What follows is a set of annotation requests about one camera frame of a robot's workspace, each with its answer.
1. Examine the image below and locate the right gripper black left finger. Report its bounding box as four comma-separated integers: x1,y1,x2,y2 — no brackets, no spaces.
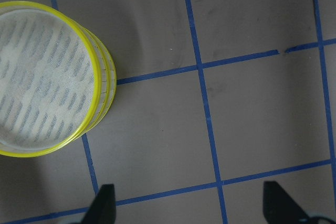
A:
81,184,116,224

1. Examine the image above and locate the yellow steamer layer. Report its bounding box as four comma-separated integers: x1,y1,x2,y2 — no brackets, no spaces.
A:
80,27,117,135
1,1,102,157

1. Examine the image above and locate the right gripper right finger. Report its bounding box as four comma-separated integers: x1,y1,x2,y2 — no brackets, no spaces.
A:
262,181,309,224

